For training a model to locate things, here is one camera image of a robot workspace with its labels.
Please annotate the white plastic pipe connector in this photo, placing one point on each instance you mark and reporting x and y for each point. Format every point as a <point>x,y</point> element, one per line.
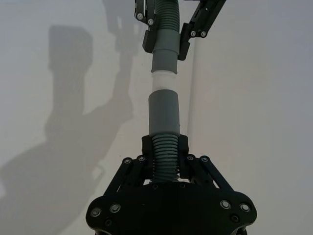
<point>163,82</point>

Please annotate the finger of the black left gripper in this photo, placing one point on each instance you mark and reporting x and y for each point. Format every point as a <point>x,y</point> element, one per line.
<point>149,36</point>
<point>201,19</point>

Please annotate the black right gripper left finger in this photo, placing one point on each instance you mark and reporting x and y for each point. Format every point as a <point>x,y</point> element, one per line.
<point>132,171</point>

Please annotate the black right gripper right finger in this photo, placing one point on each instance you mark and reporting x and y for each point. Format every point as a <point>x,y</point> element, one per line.
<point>195,169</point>

